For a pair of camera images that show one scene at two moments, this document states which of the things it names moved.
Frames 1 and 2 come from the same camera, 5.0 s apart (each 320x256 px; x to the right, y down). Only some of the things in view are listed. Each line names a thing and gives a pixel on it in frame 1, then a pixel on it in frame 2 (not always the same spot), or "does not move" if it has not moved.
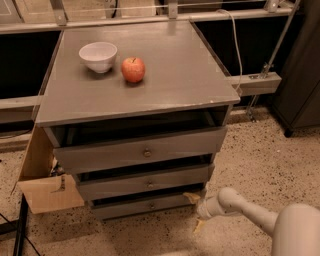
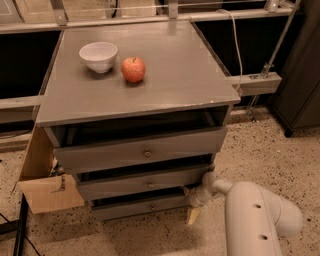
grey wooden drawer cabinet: (137, 113) does not move
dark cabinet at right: (297, 103) does not move
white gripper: (204, 208) to (199, 196)
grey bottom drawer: (116, 208) does not move
